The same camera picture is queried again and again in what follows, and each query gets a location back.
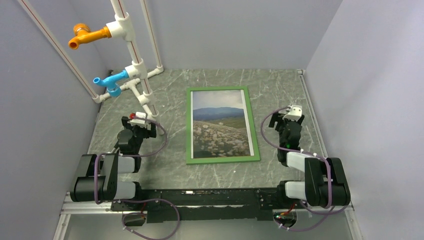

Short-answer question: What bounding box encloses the wooden picture frame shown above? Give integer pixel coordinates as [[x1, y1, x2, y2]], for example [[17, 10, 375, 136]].
[[185, 86, 262, 166]]

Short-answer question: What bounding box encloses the landscape photo print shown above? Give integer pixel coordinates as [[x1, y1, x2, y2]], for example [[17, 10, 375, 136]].
[[191, 89, 255, 160]]

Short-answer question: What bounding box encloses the white pvc pipe stand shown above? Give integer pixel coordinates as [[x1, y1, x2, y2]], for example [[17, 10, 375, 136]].
[[18, 0, 164, 126]]

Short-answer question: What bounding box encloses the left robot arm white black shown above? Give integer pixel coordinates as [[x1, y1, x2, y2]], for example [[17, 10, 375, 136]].
[[69, 112, 157, 210]]

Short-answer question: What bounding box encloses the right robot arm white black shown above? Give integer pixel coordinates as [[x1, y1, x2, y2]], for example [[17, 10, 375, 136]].
[[268, 112, 351, 208]]

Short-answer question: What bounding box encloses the blue plastic faucet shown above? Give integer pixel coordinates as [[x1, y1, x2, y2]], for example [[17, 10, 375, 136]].
[[93, 69, 129, 97]]

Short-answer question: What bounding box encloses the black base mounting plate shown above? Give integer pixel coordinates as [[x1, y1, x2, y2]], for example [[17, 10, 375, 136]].
[[111, 187, 298, 228]]

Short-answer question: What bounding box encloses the orange plastic faucet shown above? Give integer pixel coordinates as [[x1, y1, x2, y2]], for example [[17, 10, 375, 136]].
[[68, 23, 112, 50]]

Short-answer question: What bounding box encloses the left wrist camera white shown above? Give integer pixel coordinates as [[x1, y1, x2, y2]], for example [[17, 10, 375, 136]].
[[129, 112, 148, 128]]

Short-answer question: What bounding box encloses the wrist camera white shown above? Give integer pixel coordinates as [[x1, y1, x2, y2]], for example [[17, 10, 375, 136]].
[[129, 112, 148, 128], [282, 104, 303, 122]]

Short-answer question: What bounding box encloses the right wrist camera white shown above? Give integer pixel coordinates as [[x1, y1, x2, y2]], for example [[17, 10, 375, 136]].
[[282, 104, 303, 122]]

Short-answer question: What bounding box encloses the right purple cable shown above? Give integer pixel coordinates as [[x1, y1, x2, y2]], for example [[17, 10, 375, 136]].
[[259, 106, 350, 233]]

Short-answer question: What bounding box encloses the aluminium rail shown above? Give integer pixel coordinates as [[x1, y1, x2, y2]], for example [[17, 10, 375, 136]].
[[54, 192, 364, 240]]

